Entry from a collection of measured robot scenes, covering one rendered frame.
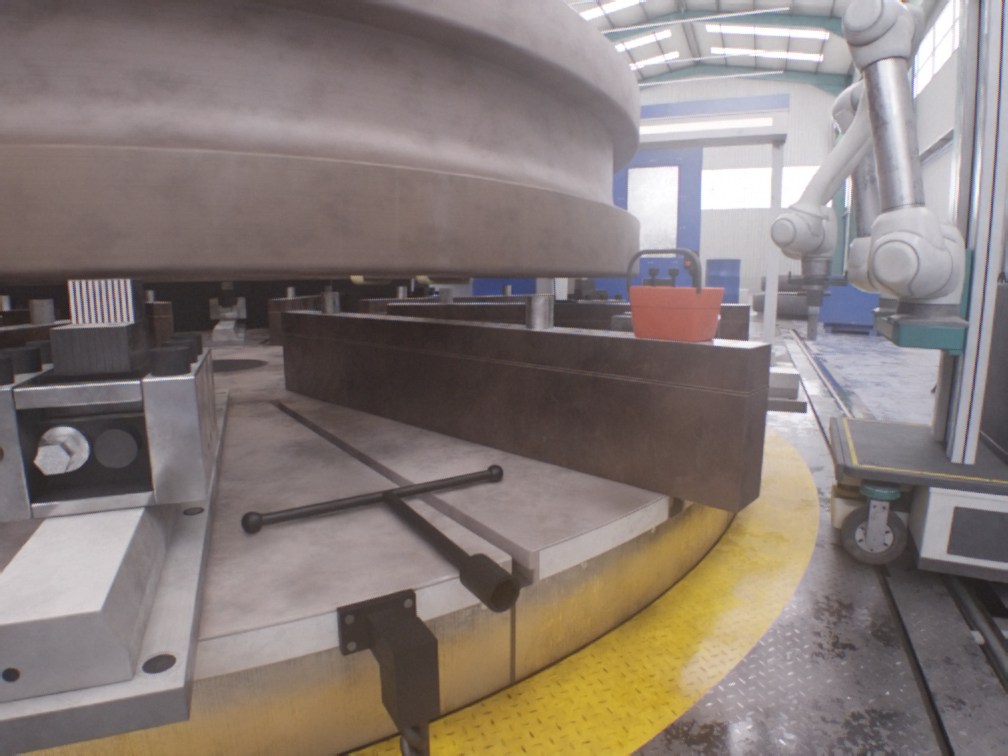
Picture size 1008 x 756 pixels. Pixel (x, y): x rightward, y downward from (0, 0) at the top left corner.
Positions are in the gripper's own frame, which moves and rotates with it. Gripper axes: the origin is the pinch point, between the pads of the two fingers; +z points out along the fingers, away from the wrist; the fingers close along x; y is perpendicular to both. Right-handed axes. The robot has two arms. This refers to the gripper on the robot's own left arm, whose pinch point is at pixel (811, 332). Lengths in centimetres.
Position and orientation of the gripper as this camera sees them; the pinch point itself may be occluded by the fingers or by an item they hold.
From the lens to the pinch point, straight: 199.2
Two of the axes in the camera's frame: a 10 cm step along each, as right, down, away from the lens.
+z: 0.0, 9.9, 1.7
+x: -4.7, 1.5, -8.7
